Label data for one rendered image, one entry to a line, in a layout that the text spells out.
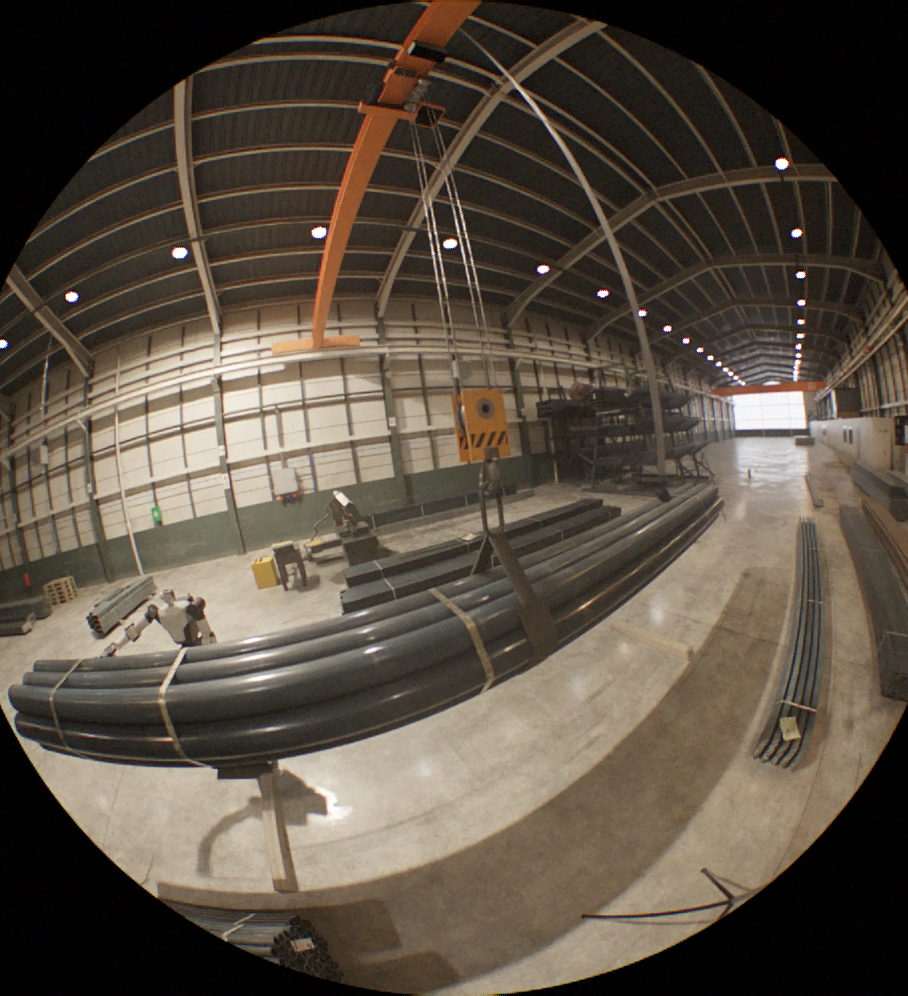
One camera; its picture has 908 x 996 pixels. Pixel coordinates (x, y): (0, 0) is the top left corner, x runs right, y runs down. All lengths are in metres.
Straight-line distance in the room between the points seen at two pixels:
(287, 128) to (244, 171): 1.45
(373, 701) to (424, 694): 0.19
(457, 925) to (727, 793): 1.70
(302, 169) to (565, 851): 10.75
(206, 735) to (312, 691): 0.50
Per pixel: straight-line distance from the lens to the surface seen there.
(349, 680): 1.15
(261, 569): 6.74
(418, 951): 2.15
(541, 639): 1.37
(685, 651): 3.27
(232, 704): 1.25
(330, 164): 9.01
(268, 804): 2.62
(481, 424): 1.30
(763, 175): 11.66
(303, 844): 2.48
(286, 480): 10.33
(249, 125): 8.69
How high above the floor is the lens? 2.10
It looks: 9 degrees down
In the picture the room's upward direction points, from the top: 8 degrees counter-clockwise
